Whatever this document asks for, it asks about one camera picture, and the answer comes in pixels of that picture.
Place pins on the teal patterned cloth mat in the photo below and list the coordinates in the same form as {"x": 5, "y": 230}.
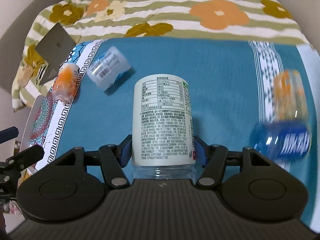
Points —
{"x": 230, "y": 89}

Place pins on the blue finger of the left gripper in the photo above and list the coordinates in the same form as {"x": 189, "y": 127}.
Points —
{"x": 8, "y": 134}

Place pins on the white blue label cup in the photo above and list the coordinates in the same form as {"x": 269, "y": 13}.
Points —
{"x": 108, "y": 68}

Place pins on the floral striped quilt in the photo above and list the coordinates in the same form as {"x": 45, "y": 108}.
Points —
{"x": 88, "y": 20}

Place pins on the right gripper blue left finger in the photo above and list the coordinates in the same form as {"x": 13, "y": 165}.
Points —
{"x": 124, "y": 151}

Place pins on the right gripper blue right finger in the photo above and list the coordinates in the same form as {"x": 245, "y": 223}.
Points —
{"x": 201, "y": 151}

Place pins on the white label clear plastic cup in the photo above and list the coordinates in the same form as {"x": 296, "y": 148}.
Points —
{"x": 162, "y": 129}

